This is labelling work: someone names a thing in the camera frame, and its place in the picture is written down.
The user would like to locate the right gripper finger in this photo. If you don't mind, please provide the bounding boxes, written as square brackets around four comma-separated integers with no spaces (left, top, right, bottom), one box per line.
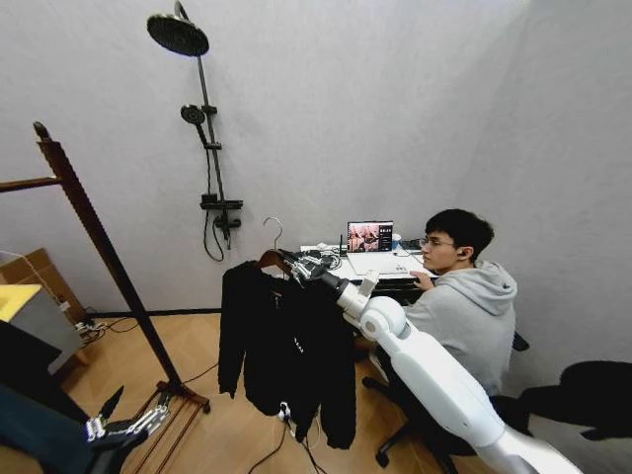
[284,262,324,288]
[278,248,328,273]

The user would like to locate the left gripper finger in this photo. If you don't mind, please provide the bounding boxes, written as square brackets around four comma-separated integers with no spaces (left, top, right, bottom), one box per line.
[84,385,125,442]
[126,392,175,436]

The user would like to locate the wooden hanger with metal hook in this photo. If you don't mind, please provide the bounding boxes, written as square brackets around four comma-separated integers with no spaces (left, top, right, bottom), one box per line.
[255,215,297,278]

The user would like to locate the black hooded garment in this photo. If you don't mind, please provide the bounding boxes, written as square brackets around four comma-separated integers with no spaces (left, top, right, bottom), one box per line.
[216,259,359,451]

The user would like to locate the open laptop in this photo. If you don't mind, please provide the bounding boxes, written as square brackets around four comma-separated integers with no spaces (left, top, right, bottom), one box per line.
[345,219,412,277]

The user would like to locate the dark teal bulky object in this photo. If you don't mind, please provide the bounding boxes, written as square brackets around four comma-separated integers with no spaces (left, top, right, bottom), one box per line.
[0,383,96,474]

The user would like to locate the white power strip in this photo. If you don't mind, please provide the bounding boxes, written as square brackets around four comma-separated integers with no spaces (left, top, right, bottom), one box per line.
[73,320,108,338]

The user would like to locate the black box furniture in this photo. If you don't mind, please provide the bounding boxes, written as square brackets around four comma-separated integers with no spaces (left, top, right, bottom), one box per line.
[0,319,89,422]

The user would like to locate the black shower mixer valve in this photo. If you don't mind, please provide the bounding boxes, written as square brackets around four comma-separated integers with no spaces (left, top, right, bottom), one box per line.
[198,193,245,239]

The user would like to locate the pale grey cabinet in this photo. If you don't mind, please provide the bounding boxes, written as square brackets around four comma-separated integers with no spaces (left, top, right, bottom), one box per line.
[8,287,84,377]

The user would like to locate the black office chair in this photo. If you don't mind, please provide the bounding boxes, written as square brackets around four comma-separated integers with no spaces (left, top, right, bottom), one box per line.
[361,329,532,474]

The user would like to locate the person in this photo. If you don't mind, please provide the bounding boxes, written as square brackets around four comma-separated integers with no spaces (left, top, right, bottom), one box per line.
[400,207,519,397]

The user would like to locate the yellow flat panel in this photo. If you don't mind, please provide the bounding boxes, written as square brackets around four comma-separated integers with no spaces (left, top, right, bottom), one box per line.
[0,282,43,323]

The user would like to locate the brown cardboard box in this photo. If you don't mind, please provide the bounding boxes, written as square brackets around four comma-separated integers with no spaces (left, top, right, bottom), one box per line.
[0,247,89,323]

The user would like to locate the dark wooden clothes rack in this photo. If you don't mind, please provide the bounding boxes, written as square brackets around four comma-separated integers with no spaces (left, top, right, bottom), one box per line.
[0,120,212,474]

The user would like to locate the black hand shower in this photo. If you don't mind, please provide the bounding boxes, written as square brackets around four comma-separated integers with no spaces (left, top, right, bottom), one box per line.
[179,103,211,149]

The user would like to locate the black rain shower column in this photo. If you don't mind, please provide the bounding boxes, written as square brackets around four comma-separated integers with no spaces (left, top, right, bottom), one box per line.
[145,0,233,203]

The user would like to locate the white desk with black frame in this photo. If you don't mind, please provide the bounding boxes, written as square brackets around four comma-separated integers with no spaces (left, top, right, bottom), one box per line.
[299,241,441,298]

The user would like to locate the black floor cable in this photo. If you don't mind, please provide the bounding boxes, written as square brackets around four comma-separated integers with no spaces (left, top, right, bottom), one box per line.
[81,314,145,348]

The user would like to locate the black shower hose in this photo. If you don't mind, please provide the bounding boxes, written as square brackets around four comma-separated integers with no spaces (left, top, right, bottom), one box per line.
[201,208,226,263]

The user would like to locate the black and white cable bundle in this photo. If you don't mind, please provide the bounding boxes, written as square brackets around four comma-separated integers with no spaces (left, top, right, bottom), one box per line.
[245,418,328,474]

